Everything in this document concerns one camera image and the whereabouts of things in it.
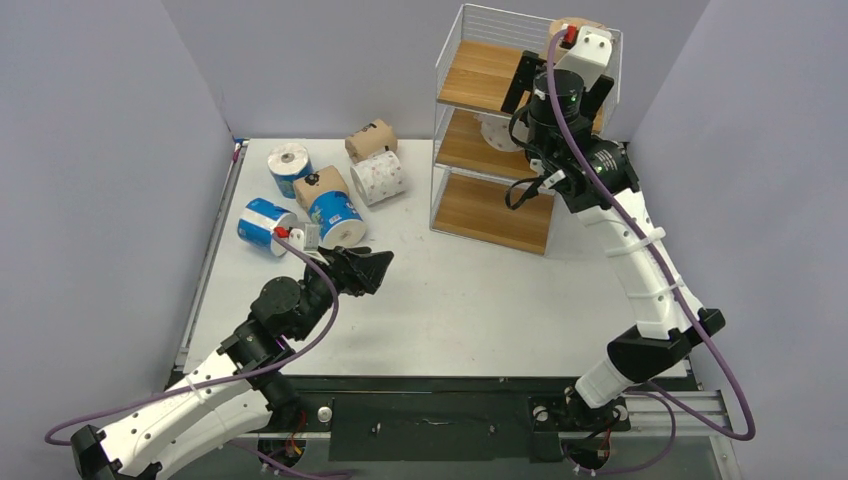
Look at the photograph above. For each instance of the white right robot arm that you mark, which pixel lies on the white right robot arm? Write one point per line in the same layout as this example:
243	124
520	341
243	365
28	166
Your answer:
636	265

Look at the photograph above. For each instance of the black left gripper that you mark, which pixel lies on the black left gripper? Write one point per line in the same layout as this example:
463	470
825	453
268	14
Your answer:
343	267

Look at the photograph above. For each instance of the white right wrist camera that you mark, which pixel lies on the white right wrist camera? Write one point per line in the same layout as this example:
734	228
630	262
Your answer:
590	55

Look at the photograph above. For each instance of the floral white paper roll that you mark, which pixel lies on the floral white paper roll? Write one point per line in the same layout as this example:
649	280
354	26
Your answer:
494	131
379	178

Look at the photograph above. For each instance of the white wire wooden shelf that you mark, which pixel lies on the white wire wooden shelf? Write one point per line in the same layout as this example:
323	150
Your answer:
471	180

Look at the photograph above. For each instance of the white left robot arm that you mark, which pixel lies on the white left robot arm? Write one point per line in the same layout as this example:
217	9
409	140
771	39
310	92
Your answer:
240	386

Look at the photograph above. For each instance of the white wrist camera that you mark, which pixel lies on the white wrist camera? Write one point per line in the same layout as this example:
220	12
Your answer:
590	55
304	237

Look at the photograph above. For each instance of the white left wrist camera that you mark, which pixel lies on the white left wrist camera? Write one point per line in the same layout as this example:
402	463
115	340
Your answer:
304	237

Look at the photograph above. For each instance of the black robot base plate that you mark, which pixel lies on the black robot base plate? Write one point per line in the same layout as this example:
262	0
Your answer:
378	418

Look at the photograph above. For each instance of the blue paper roll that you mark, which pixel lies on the blue paper roll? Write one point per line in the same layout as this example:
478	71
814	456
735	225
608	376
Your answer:
258	223
340	223
287	163

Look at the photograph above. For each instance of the brown paper roll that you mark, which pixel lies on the brown paper roll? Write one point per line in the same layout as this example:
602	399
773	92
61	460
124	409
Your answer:
572	26
374	138
309	188

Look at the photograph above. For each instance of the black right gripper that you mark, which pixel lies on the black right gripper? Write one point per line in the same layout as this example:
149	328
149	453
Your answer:
521	82

